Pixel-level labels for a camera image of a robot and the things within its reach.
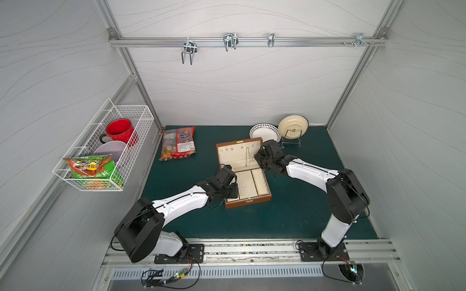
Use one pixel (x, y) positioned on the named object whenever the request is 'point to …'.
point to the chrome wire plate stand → (295, 134)
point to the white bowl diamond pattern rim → (266, 131)
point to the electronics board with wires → (155, 277)
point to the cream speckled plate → (293, 127)
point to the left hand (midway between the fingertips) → (238, 191)
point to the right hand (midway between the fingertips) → (253, 153)
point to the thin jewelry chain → (247, 149)
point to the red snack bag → (178, 143)
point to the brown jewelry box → (252, 184)
